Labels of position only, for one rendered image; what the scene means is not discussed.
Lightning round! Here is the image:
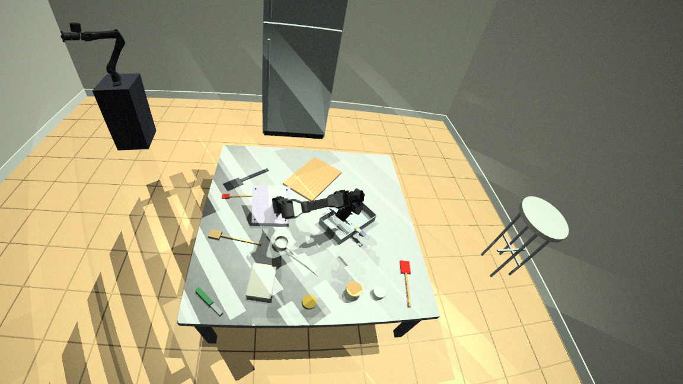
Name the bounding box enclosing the red spatula with wooden handle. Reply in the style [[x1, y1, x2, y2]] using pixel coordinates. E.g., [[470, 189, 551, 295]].
[[400, 260, 411, 308]]

